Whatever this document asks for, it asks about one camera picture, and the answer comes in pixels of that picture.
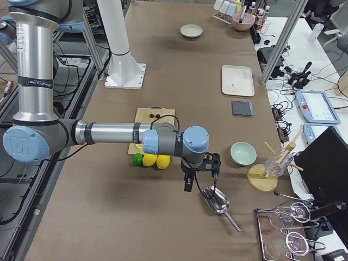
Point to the mint green bowl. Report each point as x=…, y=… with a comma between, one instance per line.
x=243, y=153

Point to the grey folded cloth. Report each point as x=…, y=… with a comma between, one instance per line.
x=242, y=108

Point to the blue teach pendant upper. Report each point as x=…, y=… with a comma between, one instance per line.
x=316, y=107

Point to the clear glass cup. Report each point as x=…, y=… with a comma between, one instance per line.
x=278, y=163

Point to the bamboo cutting board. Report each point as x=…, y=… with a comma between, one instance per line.
x=142, y=115

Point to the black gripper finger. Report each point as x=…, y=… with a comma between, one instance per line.
x=188, y=182

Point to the metal scoop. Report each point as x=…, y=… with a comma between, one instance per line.
x=219, y=203

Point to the black monitor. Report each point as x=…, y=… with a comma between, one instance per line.
x=324, y=164

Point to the green lime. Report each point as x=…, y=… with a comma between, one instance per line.
x=137, y=159

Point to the aluminium frame post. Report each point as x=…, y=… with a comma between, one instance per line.
x=282, y=40

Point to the yellow lemon outer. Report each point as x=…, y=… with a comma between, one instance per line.
x=163, y=161

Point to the metal wine glass rack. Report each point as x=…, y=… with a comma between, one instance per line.
x=280, y=232

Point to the white bottle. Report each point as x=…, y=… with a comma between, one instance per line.
x=315, y=32

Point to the cream round plate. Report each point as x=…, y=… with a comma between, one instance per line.
x=191, y=30

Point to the yellow lemon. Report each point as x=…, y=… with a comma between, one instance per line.
x=149, y=160
x=163, y=161

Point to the pastel cup rack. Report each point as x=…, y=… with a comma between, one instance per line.
x=226, y=9

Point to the blue teach pendant lower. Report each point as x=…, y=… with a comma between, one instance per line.
x=313, y=130

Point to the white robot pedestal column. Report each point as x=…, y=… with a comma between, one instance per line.
x=123, y=71

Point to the cream rectangular tray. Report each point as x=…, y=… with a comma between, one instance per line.
x=237, y=81

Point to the blue teach pendant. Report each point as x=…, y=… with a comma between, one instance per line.
x=313, y=130
x=316, y=107

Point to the yellow lemon middle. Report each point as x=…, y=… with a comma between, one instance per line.
x=149, y=160

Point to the wooden cup stand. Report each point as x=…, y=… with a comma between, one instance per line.
x=257, y=175

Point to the pink bowl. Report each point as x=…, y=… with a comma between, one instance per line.
x=247, y=22

